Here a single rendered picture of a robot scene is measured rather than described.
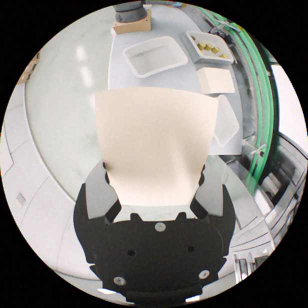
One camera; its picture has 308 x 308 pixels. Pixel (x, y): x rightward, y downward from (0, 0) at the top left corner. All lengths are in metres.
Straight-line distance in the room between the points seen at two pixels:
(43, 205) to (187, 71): 3.30
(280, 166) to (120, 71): 1.11
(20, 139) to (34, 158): 0.71
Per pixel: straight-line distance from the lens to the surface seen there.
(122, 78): 0.49
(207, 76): 0.46
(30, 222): 3.08
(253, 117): 0.66
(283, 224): 0.71
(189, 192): 0.15
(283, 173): 0.89
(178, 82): 0.48
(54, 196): 3.19
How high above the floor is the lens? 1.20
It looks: 61 degrees down
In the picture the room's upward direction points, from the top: 177 degrees clockwise
